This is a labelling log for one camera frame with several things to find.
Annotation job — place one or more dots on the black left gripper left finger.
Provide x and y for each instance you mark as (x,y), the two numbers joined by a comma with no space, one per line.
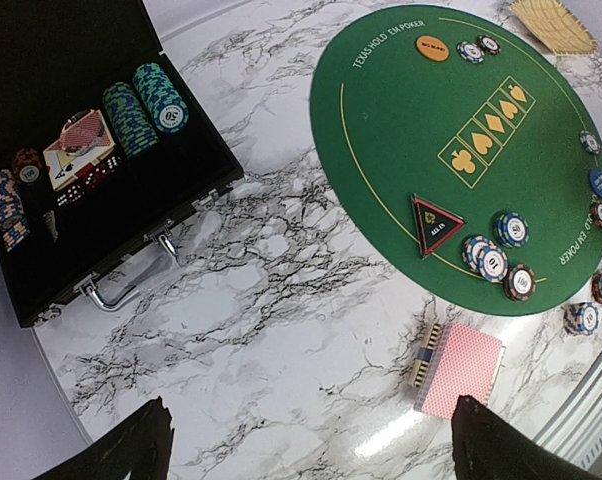
(139,447)

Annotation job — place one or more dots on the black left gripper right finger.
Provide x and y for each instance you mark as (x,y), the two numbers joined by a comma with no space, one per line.
(487,447)

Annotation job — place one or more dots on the red backed card deck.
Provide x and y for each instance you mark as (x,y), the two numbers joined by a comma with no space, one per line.
(454,360)

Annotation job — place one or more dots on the blue tan 10 chip stack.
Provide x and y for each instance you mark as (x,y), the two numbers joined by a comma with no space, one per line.
(581,318)

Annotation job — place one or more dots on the brown 100 chips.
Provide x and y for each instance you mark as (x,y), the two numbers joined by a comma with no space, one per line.
(520,283)

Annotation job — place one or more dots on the blue tan chips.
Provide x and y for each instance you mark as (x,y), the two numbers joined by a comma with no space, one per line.
(485,258)

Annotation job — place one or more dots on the teal 50 chips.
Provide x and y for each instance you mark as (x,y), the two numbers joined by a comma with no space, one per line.
(512,230)

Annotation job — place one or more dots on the blue small blind button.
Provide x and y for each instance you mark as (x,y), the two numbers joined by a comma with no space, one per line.
(595,181)

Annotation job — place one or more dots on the blue white chip mat edge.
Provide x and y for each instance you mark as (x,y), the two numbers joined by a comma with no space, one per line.
(589,142)

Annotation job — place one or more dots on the blue white chip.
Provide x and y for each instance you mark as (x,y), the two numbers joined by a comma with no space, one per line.
(470,52)

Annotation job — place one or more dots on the orange big blind button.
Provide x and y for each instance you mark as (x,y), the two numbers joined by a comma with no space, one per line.
(432,48)

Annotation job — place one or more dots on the black triangular all-in marker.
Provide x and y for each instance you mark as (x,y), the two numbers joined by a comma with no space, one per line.
(435,224)

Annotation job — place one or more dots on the small silver case keys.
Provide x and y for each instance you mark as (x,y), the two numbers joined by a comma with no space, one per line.
(49,219)

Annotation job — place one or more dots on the red dice set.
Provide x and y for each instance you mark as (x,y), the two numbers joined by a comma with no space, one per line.
(89,178)

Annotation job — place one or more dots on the tan blue chip row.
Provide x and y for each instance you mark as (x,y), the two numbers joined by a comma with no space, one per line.
(13,222)

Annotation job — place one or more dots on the green round poker mat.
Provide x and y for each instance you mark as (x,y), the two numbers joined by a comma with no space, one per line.
(476,139)

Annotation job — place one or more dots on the black poker chip case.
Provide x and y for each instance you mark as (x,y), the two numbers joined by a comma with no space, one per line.
(56,59)

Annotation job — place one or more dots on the boxed playing card deck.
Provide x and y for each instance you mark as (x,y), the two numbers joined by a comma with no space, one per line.
(63,168)

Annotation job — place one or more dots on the dark green chip row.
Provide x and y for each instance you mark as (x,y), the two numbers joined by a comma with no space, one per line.
(132,126)

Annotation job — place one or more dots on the clear round dealer button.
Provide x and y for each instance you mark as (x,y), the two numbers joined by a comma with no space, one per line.
(81,131)

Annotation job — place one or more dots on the teal 50 chip row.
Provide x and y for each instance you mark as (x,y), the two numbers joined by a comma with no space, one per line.
(165,105)

